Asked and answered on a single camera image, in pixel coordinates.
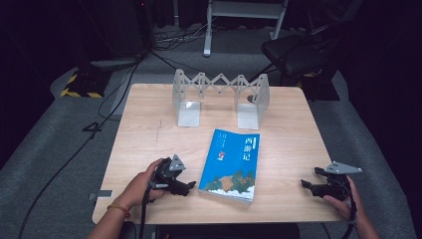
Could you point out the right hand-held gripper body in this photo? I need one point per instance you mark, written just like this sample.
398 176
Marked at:
336 186

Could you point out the blue paperback book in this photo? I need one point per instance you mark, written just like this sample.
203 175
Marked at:
232 166

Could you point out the grey tape strip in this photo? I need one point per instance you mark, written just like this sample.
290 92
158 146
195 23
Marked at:
101 194

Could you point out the person's right hand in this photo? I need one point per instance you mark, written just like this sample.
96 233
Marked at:
345 207

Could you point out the person's left hand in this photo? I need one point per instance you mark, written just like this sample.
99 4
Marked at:
139 189

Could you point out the dark cabinet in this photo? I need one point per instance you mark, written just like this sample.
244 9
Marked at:
119 26

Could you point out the grey extendable metal book stand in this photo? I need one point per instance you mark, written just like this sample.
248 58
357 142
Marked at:
189 114

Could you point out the white metal stand frame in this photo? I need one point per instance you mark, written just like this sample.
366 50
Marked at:
208 30

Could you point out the person's dark clothing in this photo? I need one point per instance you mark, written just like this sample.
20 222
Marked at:
229 232

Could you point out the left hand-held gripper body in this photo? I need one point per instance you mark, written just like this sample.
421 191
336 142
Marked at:
166 174

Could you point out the yellow black striped base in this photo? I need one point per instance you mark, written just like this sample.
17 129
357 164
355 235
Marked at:
83 86

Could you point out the black chair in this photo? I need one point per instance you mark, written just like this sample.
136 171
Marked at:
298 54

